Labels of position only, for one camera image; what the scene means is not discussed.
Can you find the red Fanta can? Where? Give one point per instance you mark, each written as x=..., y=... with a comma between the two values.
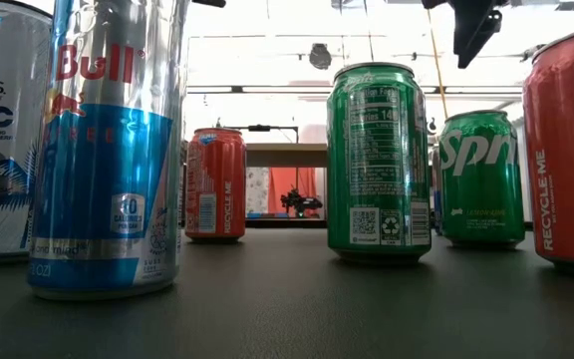
x=566, y=149
x=214, y=189

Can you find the blue silver Red Bull can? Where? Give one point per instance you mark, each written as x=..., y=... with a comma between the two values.
x=436, y=199
x=107, y=174

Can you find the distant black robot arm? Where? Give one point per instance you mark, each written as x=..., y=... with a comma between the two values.
x=299, y=202

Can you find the wooden shelf with black legs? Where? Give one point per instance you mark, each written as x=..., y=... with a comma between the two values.
x=287, y=154

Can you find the green Sprite can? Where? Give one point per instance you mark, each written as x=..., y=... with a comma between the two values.
x=376, y=164
x=481, y=189

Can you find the white speckled backdrop panel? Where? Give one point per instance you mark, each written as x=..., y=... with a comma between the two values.
x=257, y=189

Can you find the orange backdrop panel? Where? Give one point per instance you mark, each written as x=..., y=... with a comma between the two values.
x=287, y=182

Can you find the black aluminium table frame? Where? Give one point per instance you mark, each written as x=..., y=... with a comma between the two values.
x=287, y=223

